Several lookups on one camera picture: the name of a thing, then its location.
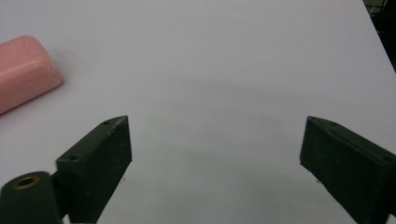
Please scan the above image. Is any dark metal stand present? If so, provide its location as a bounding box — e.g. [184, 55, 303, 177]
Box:
[361, 0, 396, 73]

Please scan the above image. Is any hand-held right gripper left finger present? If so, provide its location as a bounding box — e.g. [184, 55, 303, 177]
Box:
[55, 115, 133, 224]

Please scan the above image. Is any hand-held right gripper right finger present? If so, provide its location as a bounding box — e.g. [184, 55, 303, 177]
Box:
[299, 116, 396, 224]

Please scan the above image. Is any pink soap bar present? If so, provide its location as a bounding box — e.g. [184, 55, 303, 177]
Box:
[0, 35, 64, 116]

